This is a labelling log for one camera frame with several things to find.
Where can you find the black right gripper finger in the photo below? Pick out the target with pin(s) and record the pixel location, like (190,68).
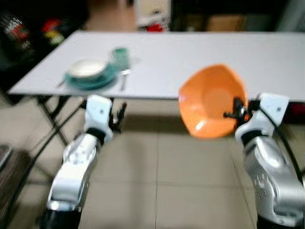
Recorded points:
(238,105)
(231,115)

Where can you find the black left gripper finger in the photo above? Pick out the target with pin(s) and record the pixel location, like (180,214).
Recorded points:
(122,113)
(111,104)

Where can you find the orange plastic bowl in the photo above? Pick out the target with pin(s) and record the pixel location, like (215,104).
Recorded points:
(209,100)

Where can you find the white ribbed bowl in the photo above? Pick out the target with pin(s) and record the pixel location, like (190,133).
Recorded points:
(87,68)

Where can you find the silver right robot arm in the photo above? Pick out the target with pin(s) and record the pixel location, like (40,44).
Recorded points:
(271,176)

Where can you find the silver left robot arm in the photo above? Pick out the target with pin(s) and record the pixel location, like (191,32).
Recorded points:
(71,176)

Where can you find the teal plate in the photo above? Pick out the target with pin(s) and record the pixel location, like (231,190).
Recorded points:
(95,83)

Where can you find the teal cup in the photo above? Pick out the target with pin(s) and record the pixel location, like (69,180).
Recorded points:
(120,58)

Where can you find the gold spoon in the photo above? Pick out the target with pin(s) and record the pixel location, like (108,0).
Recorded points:
(62,83)

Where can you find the yellow white item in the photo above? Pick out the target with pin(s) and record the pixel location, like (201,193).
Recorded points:
(57,37)

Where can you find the red cloth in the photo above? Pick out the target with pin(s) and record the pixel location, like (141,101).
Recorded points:
(155,27)

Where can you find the red packet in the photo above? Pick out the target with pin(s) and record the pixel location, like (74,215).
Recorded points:
(51,25)

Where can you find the white drying rack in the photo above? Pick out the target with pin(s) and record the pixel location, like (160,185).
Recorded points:
(151,12)

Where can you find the clear bottle with red label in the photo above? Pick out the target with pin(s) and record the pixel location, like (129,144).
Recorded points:
(18,32)

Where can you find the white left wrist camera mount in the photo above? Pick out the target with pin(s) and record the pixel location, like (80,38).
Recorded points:
(97,114)

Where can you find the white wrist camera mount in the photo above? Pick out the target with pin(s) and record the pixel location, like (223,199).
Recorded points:
(269,112)
(97,114)

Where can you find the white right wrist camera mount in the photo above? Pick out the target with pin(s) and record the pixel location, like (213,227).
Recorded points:
(269,112)

